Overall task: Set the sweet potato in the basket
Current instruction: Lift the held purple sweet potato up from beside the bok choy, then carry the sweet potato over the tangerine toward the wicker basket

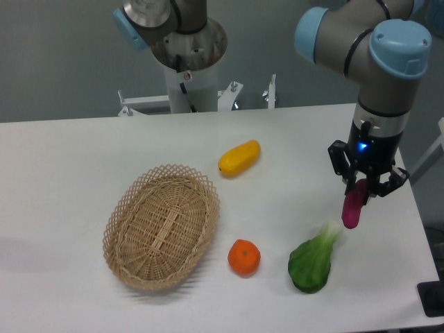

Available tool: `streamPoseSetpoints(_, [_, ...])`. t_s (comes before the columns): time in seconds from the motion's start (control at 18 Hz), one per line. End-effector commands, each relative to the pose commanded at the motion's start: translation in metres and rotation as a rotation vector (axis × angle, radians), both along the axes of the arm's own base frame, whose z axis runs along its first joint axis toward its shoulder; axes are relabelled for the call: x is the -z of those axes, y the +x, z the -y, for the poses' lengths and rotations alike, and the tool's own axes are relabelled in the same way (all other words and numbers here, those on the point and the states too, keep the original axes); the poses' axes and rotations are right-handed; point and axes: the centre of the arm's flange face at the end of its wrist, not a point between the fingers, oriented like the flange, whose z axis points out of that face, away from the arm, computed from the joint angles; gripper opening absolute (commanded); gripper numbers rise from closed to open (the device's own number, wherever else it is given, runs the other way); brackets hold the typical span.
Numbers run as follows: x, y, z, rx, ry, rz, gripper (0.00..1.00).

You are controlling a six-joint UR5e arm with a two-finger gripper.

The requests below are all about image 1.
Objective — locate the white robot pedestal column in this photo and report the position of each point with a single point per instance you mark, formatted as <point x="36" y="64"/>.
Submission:
<point x="192" y="59"/>

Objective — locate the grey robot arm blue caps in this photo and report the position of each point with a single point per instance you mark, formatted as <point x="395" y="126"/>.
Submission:
<point x="373" y="43"/>

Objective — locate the white metal mounting frame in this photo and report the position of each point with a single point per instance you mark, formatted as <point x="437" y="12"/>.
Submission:
<point x="193" y="101"/>

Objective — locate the black device at table edge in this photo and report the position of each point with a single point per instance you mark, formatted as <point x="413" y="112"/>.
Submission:
<point x="431" y="297"/>

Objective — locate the oval wicker basket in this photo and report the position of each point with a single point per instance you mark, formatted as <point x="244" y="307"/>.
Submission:
<point x="161" y="227"/>

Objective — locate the magenta sweet potato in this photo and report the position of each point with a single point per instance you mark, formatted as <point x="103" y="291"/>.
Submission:
<point x="354" y="208"/>

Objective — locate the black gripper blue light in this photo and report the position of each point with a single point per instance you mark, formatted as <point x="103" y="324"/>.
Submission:
<point x="371" y="155"/>

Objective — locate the green bok choy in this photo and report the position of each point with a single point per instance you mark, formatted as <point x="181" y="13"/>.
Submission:
<point x="309" y="264"/>

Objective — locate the orange tangerine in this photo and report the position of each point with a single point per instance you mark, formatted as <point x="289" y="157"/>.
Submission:
<point x="244" y="257"/>

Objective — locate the white frame at right edge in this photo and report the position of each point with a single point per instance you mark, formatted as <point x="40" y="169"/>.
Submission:
<point x="428" y="158"/>

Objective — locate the yellow papaya fruit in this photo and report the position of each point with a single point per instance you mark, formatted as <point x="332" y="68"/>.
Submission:
<point x="239" y="159"/>

